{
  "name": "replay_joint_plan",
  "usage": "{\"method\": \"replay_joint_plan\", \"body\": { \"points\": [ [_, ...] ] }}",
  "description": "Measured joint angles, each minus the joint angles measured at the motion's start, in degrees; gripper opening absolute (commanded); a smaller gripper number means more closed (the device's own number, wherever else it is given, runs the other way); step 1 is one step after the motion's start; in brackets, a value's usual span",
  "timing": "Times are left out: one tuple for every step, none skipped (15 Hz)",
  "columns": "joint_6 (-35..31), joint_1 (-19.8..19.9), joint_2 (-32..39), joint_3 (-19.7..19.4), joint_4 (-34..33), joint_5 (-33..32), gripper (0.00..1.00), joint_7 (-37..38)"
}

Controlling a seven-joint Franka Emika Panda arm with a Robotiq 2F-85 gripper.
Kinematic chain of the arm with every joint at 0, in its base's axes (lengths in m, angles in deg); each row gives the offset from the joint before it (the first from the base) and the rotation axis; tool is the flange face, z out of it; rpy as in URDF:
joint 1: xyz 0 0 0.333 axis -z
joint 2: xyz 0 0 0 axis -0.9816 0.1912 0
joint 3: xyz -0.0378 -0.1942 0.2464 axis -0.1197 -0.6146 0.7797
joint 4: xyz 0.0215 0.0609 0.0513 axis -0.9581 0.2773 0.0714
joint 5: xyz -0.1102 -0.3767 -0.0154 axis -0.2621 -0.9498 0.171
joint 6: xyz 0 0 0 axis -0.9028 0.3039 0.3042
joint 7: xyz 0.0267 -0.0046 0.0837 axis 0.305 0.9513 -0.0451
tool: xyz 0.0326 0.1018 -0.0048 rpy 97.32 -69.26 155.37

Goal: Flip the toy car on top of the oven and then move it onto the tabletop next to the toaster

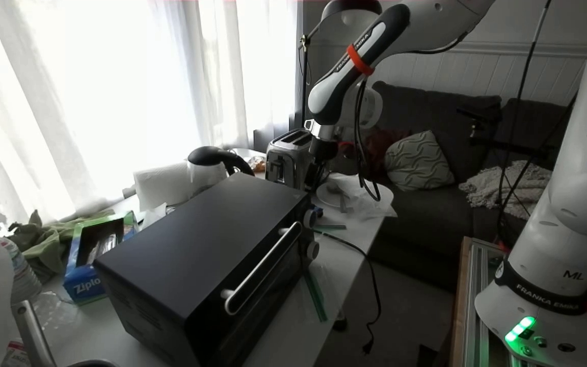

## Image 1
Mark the dark red cushion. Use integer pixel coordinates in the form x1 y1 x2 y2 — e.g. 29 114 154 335
358 126 412 183

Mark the white foam block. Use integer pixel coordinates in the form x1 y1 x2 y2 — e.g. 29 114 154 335
131 159 219 212

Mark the black toaster oven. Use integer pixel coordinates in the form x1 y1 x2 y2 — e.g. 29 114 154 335
91 170 325 367

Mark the blue Ziploc box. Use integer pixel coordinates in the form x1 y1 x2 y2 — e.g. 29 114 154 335
62 208 140 306

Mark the black oven power cable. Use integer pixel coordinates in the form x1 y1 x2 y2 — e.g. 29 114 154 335
312 228 385 356

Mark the sheer white curtain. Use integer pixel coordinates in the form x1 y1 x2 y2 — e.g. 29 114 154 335
0 0 304 228

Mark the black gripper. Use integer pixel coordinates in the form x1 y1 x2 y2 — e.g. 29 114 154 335
310 137 342 189

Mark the wooden workbench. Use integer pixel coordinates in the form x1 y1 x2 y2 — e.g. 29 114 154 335
446 233 488 367

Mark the black-handled electric kettle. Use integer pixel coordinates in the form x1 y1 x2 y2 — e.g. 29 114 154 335
186 143 257 179

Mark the light grey cushion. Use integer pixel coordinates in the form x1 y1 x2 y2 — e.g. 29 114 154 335
382 128 458 195

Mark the white crumpled blanket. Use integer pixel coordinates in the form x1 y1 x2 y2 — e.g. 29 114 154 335
457 156 555 219

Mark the dark grey sofa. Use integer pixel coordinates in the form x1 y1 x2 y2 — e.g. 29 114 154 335
332 80 581 295

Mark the green and white box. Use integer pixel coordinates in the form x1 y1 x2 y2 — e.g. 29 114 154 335
6 208 117 281

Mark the clear zip bag green strip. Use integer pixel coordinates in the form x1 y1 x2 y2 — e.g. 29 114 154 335
301 261 331 323
312 219 351 233

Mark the black floor lamp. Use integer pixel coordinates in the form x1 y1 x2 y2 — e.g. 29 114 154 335
295 0 385 138

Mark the silver two-slot toaster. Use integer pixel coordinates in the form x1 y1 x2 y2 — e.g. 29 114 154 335
264 126 325 193

